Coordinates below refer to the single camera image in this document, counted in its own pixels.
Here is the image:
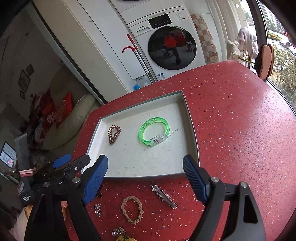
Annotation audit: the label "white tall cabinet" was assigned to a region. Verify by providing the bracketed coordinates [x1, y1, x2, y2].
[32, 1, 152, 103]

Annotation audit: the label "brown wooden chair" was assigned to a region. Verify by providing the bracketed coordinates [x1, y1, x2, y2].
[254, 44, 274, 80]

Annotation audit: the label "checkered hanging cloth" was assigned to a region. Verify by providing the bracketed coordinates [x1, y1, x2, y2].
[191, 14, 220, 64]

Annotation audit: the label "lower white washing machine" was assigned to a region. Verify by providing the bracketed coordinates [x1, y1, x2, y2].
[127, 6, 206, 81]

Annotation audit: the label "pink towel on rack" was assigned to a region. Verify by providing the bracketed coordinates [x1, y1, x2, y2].
[236, 27, 258, 59]

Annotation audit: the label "black claw hair clip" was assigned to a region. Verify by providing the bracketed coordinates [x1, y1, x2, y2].
[96, 191, 102, 198]

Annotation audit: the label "tan braided bracelet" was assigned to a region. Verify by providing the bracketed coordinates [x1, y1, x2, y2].
[120, 195, 145, 225]

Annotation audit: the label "grey jewelry tray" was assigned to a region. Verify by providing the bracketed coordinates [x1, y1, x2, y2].
[86, 91, 199, 179]

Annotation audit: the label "beige green sofa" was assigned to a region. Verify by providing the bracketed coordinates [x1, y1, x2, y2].
[43, 93, 101, 151]

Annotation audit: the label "wall picture frames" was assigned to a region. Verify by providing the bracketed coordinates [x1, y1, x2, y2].
[18, 64, 35, 100]

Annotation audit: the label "green translucent bangle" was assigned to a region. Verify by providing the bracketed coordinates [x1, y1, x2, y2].
[138, 117, 171, 147]

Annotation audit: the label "red handled mop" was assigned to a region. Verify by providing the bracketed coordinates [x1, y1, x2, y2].
[122, 34, 155, 83]

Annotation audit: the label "silver rhinestone hair clip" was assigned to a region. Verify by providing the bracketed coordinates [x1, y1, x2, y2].
[151, 184, 178, 209]

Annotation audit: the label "red embroidered cushion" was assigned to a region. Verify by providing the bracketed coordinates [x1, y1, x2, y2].
[55, 91, 73, 128]

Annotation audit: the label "silver crystal earring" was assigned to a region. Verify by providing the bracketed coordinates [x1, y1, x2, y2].
[112, 226, 125, 237]
[93, 204, 102, 217]

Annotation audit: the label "brown spiral hair tie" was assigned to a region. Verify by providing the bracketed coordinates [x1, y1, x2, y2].
[108, 124, 122, 145]

